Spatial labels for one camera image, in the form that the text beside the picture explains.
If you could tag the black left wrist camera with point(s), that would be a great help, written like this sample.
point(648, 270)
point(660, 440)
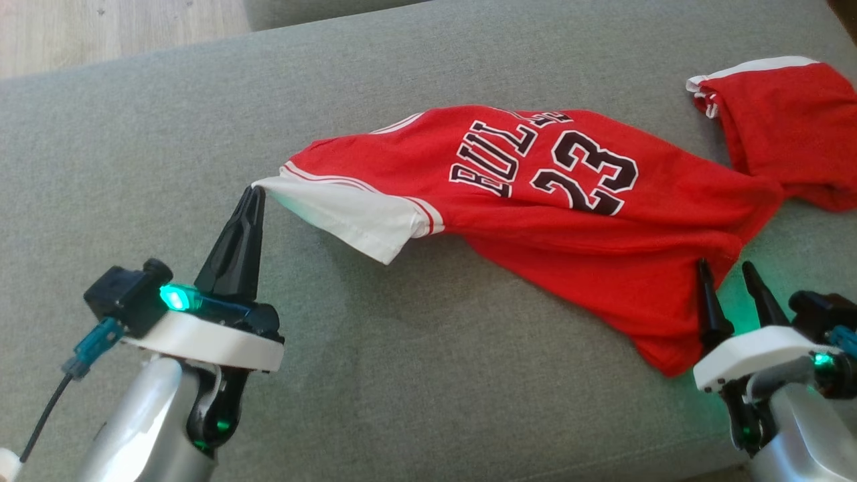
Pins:
point(124, 298)

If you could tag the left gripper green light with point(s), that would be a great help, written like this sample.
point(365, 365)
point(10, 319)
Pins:
point(214, 338)

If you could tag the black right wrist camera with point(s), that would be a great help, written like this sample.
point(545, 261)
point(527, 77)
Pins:
point(823, 311)

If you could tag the white round robot part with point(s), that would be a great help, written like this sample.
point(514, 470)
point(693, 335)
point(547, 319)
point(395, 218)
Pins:
point(7, 465)

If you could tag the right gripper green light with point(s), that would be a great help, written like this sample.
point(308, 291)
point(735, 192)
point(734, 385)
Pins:
point(756, 355)

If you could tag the blue connector on right wrist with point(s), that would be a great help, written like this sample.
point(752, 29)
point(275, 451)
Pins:
point(845, 338)

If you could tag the red shorts with white stripe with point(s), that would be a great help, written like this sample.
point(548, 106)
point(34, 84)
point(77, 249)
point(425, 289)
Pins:
point(790, 134)

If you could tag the large grey sofa ottoman seat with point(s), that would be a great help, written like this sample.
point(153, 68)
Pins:
point(402, 368)

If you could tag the red Bulls 23 jersey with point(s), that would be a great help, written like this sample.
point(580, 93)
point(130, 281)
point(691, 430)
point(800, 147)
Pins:
point(569, 234)

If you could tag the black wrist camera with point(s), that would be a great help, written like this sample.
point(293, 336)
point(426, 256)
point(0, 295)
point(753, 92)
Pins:
point(823, 311)
point(124, 298)

